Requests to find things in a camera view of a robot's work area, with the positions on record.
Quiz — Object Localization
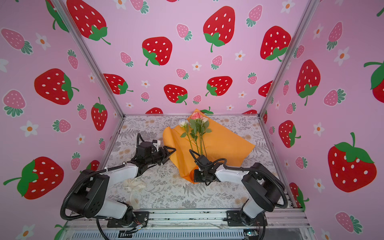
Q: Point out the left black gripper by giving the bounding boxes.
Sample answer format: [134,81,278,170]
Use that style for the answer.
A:
[145,146,176,167]

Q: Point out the orange wrapping paper sheet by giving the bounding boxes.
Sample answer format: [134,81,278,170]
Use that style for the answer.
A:
[163,118,255,183]

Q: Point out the cream ribbon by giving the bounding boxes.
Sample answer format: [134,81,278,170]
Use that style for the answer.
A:
[123,179,147,210]

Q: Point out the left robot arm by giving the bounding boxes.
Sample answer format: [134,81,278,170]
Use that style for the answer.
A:
[60,141,176,226]

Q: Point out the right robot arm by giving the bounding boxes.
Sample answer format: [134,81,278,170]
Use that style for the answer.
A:
[190,150,288,227]

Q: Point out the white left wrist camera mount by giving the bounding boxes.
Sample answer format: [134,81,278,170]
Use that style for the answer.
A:
[152,140,161,151]

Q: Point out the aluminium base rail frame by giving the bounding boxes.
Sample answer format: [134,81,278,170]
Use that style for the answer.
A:
[58,209,316,240]

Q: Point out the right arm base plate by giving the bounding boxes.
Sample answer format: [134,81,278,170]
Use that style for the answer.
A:
[223,210,268,227]

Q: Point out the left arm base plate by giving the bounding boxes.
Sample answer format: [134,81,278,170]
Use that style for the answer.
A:
[107,211,150,229]

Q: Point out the left vertical aluminium post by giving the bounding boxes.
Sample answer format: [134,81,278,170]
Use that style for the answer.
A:
[53,0,125,119]

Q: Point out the vertical aluminium post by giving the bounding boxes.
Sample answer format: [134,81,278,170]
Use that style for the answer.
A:
[53,0,125,119]
[259,0,320,119]

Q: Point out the right vertical aluminium post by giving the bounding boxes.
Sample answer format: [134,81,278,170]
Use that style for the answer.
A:
[259,0,320,119]

